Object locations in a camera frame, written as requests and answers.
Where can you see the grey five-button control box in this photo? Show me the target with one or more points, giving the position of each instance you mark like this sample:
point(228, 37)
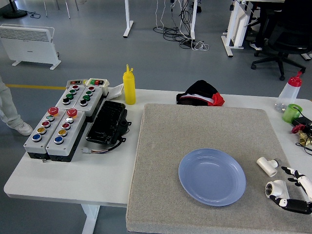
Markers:
point(31, 146)
point(70, 139)

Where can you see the white table leg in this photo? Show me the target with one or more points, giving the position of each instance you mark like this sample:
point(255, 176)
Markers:
point(90, 219)

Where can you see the metal chair legs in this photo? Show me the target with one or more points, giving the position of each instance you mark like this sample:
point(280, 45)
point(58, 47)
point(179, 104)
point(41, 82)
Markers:
point(67, 9)

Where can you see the black plastic tray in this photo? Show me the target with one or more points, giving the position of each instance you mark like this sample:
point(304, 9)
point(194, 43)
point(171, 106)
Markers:
point(104, 124)

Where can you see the white panel heater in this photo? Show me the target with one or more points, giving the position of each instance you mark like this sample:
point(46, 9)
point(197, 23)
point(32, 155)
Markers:
point(29, 41)

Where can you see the grey four-button control box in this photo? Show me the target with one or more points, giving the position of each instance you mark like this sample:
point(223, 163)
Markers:
point(62, 96)
point(96, 97)

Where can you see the black fan base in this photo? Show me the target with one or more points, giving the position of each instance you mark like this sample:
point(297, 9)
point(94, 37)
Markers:
point(14, 14)

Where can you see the person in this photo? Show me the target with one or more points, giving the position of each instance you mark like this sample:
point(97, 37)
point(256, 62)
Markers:
point(9, 112)
point(263, 24)

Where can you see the small white switch box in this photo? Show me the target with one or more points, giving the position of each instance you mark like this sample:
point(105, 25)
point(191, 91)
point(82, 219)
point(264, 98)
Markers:
point(104, 88)

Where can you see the grey-brown table mat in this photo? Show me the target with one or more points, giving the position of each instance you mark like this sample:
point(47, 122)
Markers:
point(182, 126)

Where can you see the yellow squeeze bottle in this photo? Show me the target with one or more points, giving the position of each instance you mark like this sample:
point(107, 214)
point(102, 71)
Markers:
point(129, 90)

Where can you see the white folded plastic piece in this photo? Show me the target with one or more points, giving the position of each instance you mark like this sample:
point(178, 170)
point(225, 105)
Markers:
point(117, 91)

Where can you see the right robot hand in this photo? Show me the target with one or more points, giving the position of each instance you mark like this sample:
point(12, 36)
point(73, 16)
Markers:
point(301, 206)

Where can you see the white elbow fitting metal thread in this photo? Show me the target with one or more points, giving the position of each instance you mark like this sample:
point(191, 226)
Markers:
point(280, 187)

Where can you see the black rectangular box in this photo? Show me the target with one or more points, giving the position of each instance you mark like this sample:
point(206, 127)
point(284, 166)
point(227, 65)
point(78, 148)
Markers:
point(303, 120)

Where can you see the white desk leg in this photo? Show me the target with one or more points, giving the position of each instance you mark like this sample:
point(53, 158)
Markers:
point(193, 24)
point(128, 24)

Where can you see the black office chair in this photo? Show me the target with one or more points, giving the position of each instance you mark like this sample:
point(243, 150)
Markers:
point(282, 61)

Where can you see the blue round plate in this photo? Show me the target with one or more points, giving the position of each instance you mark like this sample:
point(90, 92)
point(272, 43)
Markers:
point(209, 180)

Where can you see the white tee pipe fitting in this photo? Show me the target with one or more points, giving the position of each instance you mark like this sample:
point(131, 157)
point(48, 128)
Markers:
point(265, 167)

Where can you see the white desk frame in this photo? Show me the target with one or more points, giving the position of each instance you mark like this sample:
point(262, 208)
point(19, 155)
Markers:
point(231, 36)

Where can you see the clear squeeze bottle red cap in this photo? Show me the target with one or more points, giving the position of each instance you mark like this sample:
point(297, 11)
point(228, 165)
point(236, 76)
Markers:
point(288, 95)

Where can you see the small grey switch box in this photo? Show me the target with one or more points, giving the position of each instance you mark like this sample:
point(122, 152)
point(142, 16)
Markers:
point(75, 82)

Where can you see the green translucent cup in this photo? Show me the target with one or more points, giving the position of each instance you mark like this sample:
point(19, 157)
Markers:
point(290, 114)

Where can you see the black and red cloth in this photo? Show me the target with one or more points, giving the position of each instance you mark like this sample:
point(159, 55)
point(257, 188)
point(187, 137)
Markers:
point(200, 91)

